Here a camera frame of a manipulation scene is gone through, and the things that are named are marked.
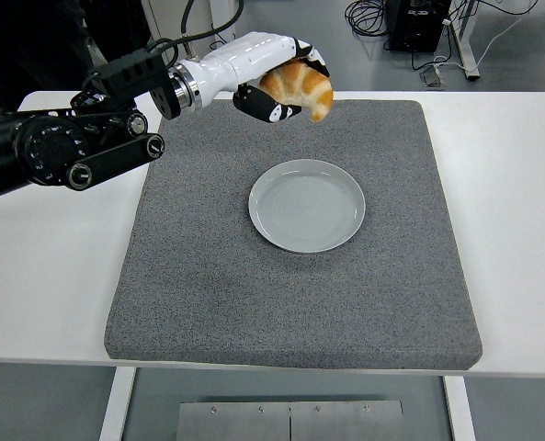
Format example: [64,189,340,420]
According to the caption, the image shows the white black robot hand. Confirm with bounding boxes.
[187,30,331,125]

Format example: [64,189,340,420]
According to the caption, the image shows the golden croissant bread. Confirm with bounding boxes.
[257,57,335,124]

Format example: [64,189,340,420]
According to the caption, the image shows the grey round plate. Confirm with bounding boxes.
[247,158,368,254]

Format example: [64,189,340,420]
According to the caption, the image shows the beige cabinet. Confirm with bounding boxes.
[141,0,222,63]

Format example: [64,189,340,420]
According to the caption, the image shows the black computer tower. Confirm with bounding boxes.
[385,0,452,52]

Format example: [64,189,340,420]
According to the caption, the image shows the grey power adapter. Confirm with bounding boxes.
[418,63,446,88]

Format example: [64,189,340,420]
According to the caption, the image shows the person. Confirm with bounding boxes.
[0,0,153,111]

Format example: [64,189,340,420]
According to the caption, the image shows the white desk leg with foot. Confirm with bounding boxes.
[450,0,481,82]

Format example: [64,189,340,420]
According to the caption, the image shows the grey speckled mat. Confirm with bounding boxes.
[103,97,484,371]

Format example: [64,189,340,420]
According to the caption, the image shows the white table leg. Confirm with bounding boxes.
[441,375,478,441]
[97,367,138,441]

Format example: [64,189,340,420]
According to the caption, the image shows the coiled black cables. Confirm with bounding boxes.
[344,0,391,38]

